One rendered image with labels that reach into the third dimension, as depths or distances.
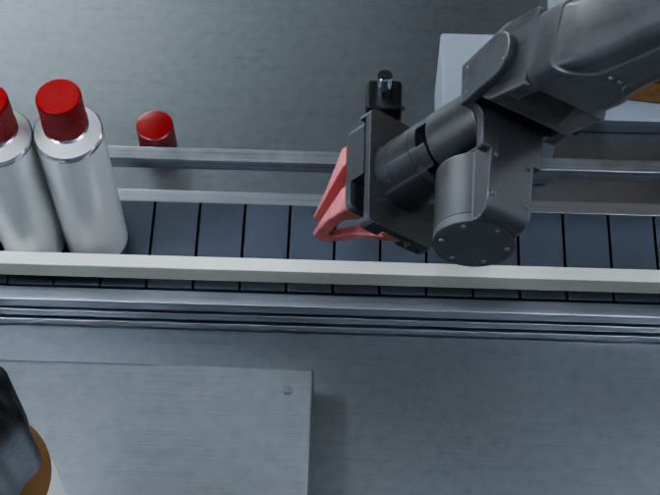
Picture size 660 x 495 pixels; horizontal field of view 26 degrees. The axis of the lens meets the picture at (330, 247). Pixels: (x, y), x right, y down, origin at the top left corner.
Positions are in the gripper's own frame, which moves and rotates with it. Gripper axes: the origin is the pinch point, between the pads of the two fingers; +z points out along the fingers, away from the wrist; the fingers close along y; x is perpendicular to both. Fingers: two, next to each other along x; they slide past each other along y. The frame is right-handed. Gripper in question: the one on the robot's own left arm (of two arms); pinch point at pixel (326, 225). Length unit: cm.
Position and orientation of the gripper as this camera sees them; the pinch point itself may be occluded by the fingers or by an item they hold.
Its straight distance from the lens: 114.3
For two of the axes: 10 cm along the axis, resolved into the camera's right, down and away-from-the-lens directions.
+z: -6.3, 3.8, 6.7
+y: -0.3, 8.6, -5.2
